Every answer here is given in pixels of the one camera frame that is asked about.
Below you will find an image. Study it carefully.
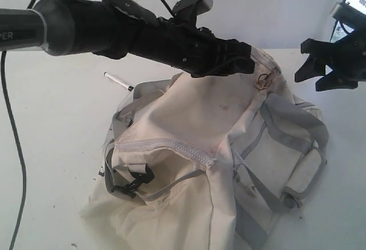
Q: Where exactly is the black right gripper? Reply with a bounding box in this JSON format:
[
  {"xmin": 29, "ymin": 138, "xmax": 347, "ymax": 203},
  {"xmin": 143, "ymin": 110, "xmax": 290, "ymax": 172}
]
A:
[{"xmin": 294, "ymin": 27, "xmax": 365, "ymax": 92}]

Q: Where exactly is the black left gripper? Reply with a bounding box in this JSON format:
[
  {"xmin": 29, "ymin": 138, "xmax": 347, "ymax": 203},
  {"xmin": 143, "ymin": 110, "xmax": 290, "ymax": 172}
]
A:
[{"xmin": 134, "ymin": 20, "xmax": 255, "ymax": 78}]

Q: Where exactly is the white backpack with grey straps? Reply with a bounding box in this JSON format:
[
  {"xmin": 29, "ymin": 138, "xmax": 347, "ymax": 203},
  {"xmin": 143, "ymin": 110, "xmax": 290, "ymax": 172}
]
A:
[{"xmin": 81, "ymin": 48, "xmax": 329, "ymax": 249}]

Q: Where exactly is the white marker black cap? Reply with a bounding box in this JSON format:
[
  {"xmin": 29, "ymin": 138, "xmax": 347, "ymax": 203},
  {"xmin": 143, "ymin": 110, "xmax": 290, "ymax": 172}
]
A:
[{"xmin": 104, "ymin": 72, "xmax": 134, "ymax": 92}]

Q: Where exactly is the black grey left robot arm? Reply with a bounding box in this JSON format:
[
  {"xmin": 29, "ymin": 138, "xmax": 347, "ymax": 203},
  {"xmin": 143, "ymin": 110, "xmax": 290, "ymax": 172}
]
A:
[{"xmin": 1, "ymin": 0, "xmax": 255, "ymax": 78}]

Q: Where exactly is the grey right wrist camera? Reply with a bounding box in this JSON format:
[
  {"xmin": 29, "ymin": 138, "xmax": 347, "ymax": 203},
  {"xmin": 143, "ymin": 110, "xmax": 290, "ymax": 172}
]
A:
[{"xmin": 331, "ymin": 2, "xmax": 365, "ymax": 30}]

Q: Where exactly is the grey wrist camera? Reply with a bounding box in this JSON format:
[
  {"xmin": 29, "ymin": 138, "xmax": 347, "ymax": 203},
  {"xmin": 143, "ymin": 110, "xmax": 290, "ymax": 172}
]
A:
[
  {"xmin": 331, "ymin": 2, "xmax": 365, "ymax": 30},
  {"xmin": 172, "ymin": 0, "xmax": 213, "ymax": 25}
]

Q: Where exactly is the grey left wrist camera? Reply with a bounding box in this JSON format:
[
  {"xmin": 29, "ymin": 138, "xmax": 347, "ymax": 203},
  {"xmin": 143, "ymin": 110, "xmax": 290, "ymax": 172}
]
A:
[{"xmin": 172, "ymin": 0, "xmax": 213, "ymax": 25}]

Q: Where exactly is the black plastic strap buckle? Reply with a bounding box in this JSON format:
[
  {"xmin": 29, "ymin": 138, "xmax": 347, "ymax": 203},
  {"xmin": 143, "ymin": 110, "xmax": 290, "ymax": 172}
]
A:
[{"xmin": 111, "ymin": 164, "xmax": 155, "ymax": 199}]

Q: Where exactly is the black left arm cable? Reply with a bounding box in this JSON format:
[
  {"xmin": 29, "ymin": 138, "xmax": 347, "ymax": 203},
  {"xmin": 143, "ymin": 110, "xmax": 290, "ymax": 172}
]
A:
[{"xmin": 0, "ymin": 0, "xmax": 69, "ymax": 250}]

